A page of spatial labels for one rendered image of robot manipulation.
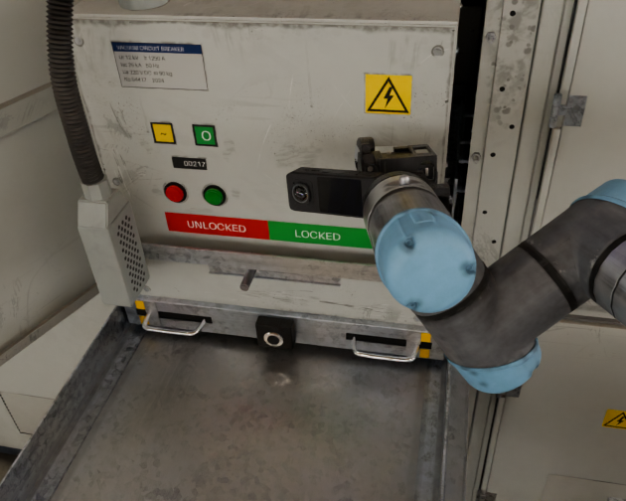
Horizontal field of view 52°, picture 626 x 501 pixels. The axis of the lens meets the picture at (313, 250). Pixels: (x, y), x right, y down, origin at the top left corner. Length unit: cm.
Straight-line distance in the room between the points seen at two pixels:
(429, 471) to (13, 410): 132
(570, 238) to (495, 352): 12
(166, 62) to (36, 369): 109
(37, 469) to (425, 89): 73
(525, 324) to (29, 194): 84
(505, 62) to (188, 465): 73
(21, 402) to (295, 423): 109
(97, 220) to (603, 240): 62
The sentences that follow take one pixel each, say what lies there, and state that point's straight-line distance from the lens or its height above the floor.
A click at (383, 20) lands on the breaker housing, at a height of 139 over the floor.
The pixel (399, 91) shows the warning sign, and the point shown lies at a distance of 80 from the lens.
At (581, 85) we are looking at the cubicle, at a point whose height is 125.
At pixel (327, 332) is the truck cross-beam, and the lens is 104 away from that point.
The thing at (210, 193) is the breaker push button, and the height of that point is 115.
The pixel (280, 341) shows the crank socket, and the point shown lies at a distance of 104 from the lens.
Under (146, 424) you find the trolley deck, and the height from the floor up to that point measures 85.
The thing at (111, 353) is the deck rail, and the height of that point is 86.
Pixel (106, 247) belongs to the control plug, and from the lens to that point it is 92.
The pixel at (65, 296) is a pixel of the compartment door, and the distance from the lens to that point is 129.
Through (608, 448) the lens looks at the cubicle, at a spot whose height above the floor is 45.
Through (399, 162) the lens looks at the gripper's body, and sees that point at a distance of 70.
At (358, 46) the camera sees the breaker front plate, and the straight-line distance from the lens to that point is 79.
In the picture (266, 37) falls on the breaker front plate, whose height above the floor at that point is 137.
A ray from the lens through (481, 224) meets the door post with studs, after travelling 114.
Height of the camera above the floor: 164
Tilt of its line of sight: 38 degrees down
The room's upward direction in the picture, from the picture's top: 4 degrees counter-clockwise
